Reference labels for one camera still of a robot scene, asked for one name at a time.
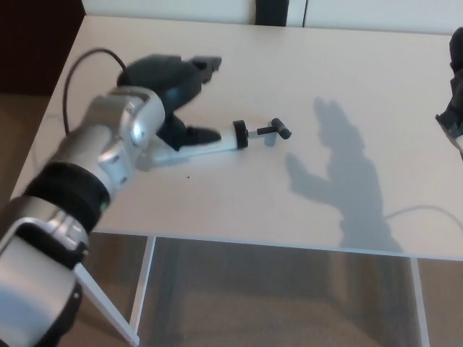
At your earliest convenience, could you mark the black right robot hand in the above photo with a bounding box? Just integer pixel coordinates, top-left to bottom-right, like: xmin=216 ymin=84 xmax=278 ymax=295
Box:
xmin=435 ymin=27 xmax=463 ymax=160

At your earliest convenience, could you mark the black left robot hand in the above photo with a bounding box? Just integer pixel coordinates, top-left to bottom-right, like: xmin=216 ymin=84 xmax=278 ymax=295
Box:
xmin=117 ymin=53 xmax=224 ymax=152

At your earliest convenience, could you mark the white air pump black handle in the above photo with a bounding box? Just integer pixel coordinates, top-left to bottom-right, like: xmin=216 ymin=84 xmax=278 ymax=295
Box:
xmin=155 ymin=118 xmax=293 ymax=163

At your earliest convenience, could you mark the white cabinet row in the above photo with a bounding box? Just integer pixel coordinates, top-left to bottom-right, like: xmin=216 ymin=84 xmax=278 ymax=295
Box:
xmin=82 ymin=0 xmax=463 ymax=37

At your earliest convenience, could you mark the dark brown cabinet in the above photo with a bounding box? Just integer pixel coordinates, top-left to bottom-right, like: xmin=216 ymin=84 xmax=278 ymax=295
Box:
xmin=0 ymin=0 xmax=85 ymax=95

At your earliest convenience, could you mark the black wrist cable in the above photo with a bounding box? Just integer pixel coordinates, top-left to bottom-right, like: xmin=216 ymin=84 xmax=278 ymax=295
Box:
xmin=61 ymin=48 xmax=127 ymax=135

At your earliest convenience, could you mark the black wall socket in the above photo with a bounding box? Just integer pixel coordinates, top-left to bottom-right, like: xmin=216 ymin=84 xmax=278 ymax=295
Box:
xmin=255 ymin=0 xmax=289 ymax=27

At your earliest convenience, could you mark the white desk leg frame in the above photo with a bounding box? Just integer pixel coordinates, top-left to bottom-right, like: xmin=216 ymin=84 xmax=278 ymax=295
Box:
xmin=77 ymin=233 xmax=157 ymax=346
xmin=408 ymin=257 xmax=430 ymax=347

